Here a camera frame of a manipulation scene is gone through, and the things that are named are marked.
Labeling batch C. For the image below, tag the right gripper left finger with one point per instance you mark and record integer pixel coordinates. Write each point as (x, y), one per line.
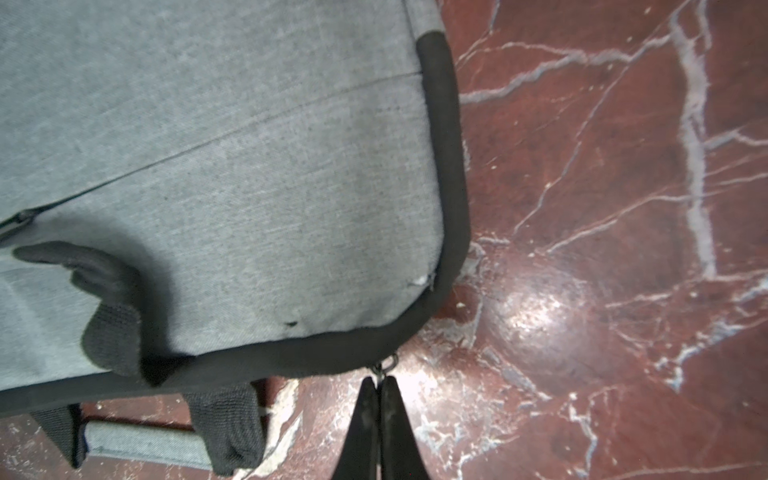
(360, 452)

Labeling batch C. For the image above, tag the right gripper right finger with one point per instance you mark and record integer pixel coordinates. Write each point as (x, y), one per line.
(400, 458)

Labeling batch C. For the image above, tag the grey laptop bag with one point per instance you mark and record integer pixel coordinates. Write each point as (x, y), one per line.
(197, 195)

